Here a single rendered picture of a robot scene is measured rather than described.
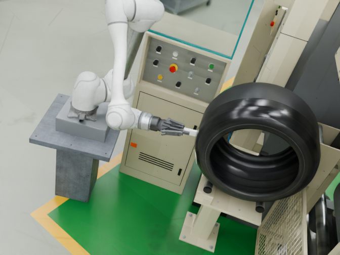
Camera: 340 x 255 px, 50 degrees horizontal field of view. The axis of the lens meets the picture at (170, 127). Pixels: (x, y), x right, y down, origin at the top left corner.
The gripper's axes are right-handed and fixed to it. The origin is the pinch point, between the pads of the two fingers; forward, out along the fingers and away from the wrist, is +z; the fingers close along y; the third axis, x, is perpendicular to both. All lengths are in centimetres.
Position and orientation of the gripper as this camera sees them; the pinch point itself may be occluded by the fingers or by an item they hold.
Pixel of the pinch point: (190, 132)
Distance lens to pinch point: 183.1
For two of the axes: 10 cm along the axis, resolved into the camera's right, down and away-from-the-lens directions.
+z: 9.6, 2.3, -1.7
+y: 2.7, -5.7, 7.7
